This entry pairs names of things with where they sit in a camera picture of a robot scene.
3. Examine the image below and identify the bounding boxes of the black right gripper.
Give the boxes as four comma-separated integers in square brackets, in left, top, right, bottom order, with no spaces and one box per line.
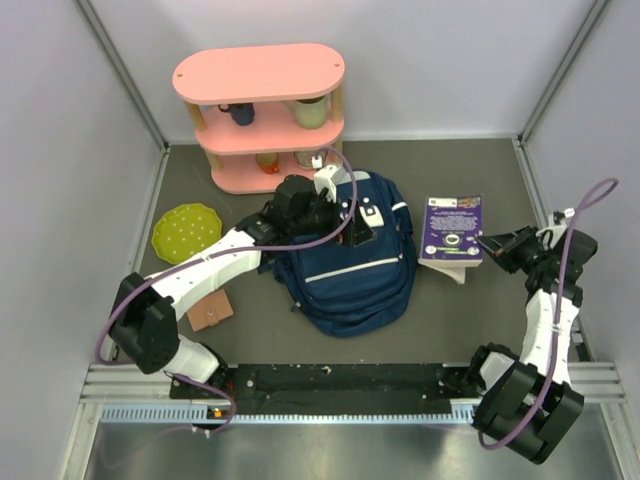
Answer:
[474,223,552,273]

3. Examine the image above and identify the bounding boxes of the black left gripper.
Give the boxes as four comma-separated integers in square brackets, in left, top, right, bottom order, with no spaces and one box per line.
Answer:
[289,188,374,248]

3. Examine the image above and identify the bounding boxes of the navy blue student backpack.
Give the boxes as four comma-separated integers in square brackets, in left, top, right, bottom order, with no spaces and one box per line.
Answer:
[259,170,417,338]

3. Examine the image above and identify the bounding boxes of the purple card box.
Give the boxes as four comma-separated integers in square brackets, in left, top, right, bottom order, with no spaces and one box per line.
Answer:
[418,195,483,285]

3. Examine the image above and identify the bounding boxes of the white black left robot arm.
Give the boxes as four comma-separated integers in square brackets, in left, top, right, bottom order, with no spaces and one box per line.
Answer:
[106,167,384,397]

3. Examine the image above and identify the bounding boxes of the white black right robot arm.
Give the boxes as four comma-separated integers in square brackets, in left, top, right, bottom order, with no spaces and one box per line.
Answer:
[466,226,598,464]

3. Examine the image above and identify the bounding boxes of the patterned ceramic bowl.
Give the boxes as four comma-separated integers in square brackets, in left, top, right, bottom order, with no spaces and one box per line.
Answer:
[294,149,327,170]

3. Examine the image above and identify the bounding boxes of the orange cup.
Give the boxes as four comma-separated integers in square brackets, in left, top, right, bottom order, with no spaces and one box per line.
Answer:
[255,152,279,175]

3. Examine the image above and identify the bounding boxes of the pale green mug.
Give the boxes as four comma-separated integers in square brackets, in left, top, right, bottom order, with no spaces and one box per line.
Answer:
[283,96,329,130]

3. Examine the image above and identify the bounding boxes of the pink three-tier wooden shelf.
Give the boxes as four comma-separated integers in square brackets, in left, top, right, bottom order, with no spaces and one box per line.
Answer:
[172,43,346,195]

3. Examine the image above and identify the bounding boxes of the dark blue mug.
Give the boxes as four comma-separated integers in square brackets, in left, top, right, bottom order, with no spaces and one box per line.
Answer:
[218,103,255,127]

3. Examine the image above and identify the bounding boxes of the tan leather card wallet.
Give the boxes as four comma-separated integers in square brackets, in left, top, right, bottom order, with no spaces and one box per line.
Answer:
[187,289,234,332]

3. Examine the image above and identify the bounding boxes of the green polka dot plate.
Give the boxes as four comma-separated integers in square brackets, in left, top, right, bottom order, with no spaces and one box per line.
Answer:
[151,203,223,265]

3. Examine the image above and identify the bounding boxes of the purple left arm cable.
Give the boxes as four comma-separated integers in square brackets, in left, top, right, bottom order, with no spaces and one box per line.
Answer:
[94,145,359,434]

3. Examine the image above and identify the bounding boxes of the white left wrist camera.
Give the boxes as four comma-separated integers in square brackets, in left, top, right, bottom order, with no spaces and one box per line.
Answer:
[312,161,351,203]

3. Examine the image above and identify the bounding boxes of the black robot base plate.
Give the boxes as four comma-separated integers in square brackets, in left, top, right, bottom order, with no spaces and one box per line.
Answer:
[214,363,485,415]

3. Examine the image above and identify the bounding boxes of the grey slotted cable duct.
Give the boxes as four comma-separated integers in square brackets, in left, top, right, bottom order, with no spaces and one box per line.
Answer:
[101,398,506,425]

